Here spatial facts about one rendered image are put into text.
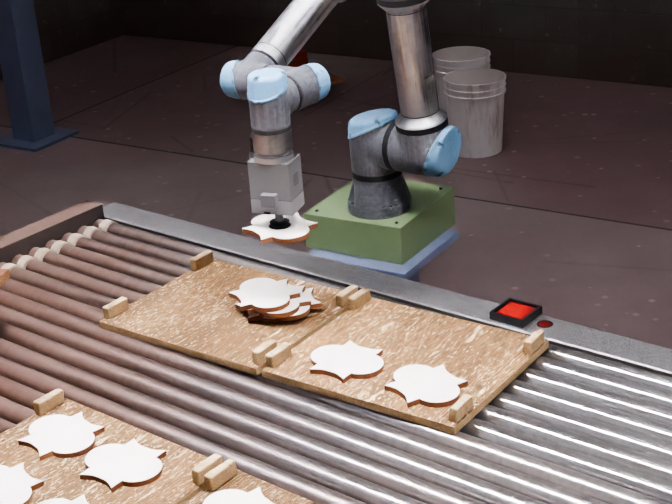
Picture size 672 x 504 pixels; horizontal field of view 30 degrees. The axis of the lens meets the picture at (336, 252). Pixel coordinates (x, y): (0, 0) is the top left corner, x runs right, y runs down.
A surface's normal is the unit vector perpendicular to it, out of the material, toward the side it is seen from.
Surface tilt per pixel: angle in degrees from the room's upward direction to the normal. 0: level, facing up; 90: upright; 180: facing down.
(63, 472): 0
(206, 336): 0
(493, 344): 0
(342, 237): 90
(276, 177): 90
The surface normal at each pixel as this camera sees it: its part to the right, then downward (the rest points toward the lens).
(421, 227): 0.85, 0.16
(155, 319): -0.07, -0.91
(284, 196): -0.34, 0.40
